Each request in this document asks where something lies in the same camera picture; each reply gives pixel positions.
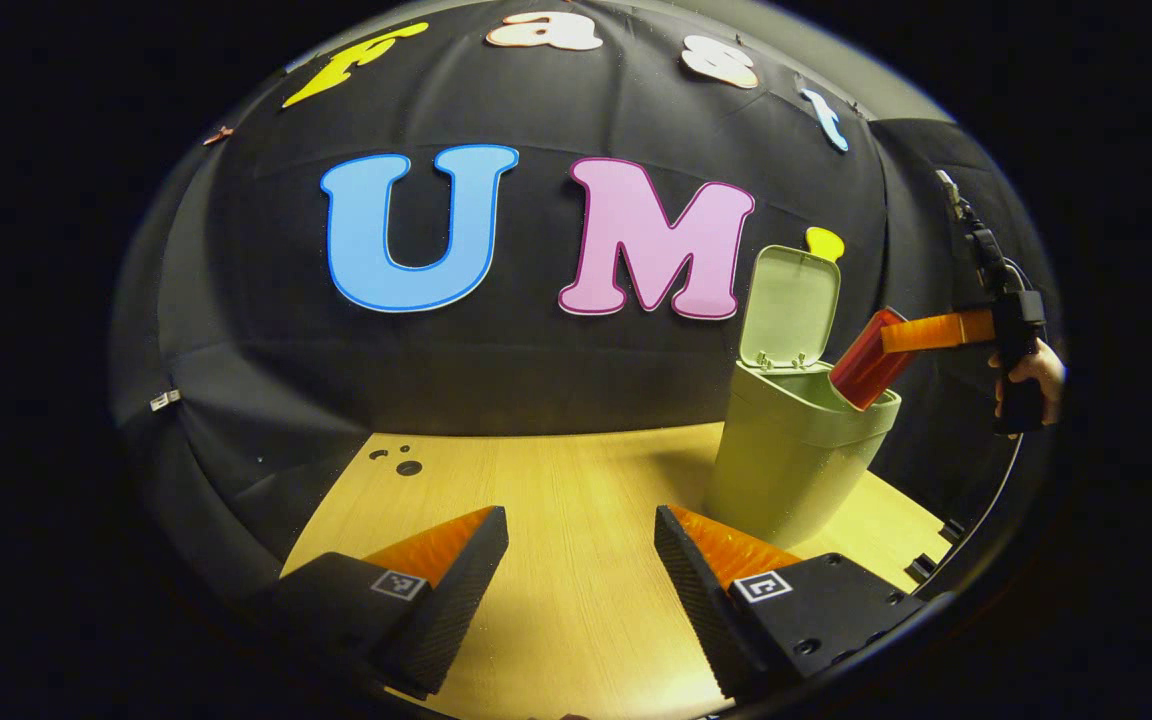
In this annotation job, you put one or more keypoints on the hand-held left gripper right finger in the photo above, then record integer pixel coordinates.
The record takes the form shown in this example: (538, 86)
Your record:
(701, 610)

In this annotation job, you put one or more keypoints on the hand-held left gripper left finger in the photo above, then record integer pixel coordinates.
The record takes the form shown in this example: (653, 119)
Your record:
(456, 610)

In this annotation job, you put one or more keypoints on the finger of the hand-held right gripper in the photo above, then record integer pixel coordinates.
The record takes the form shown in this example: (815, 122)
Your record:
(936, 331)

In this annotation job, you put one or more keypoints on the pale green desktop garbage bin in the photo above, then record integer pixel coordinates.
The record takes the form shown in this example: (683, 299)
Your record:
(786, 460)

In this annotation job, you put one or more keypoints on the wooden desktop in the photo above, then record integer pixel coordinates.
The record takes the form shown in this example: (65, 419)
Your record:
(556, 520)

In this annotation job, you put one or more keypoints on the small black desk clamp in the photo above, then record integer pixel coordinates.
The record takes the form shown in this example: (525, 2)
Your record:
(921, 568)
(953, 530)

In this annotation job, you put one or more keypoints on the black backdrop cloth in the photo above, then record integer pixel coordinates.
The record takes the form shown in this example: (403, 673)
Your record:
(536, 370)

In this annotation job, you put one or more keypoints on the small silver clip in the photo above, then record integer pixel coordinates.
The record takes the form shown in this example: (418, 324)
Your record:
(165, 401)

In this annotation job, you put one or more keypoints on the small reddish clip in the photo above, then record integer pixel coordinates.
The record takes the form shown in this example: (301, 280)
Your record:
(219, 135)

